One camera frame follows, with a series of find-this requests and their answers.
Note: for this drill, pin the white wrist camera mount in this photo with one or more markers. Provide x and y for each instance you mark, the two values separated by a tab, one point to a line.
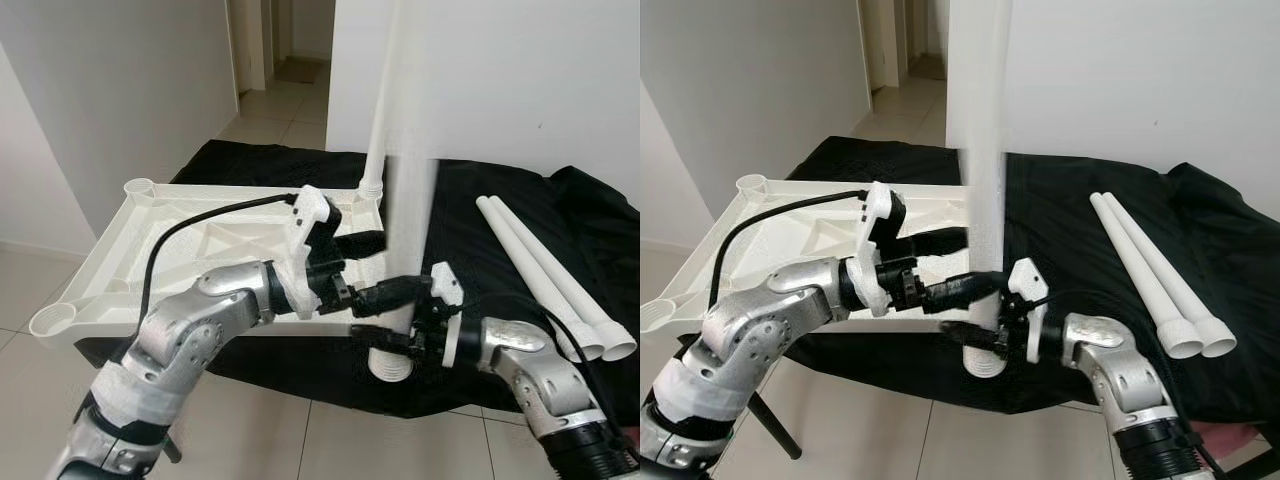
448	283
875	220
303	225
1028	280

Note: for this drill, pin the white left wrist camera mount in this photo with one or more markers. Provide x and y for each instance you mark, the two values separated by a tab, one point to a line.
303	225
875	220

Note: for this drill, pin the white plastic table top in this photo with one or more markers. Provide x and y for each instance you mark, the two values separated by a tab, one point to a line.
100	265
800	245

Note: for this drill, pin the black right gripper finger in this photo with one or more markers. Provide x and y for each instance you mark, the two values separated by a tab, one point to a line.
970	335
385	338

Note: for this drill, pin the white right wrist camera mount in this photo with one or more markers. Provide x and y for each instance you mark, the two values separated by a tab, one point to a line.
1028	280
448	283

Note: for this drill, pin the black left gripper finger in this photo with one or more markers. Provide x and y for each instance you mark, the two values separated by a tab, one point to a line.
965	290
365	245
390	295
940	243

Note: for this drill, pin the black stand leg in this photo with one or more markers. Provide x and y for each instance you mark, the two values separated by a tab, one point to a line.
778	425
172	447

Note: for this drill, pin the white door frame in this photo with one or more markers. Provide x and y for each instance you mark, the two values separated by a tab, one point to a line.
250	45
880	42

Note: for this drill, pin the brown floor mat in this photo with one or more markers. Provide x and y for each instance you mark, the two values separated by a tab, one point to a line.
300	70
925	66

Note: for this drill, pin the white plastic table leg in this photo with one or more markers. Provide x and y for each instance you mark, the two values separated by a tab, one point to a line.
384	90
410	220
1165	270
1140	270
559	272
983	200
535	272

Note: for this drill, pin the pink cloth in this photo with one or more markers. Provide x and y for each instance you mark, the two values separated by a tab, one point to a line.
1245	445

